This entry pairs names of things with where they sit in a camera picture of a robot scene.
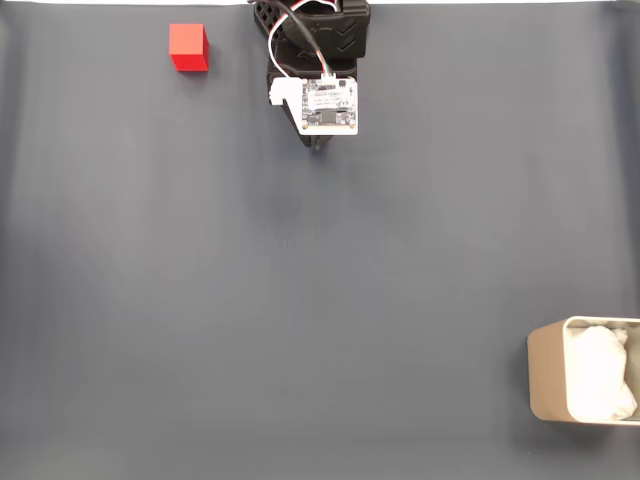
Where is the white red servo cable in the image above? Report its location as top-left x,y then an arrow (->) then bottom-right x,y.
266,0 -> 344,79

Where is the black camera cable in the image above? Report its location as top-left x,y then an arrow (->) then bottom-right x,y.
277,0 -> 335,80

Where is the white crumpled cloth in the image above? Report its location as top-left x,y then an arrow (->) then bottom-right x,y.
568,324 -> 639,423

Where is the red cube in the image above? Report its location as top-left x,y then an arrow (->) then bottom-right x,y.
168,23 -> 210,74

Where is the beige open-top box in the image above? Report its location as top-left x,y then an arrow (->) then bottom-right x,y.
526,315 -> 640,427

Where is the dark grey table mat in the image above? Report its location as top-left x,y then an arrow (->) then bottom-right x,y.
0,3 -> 640,480

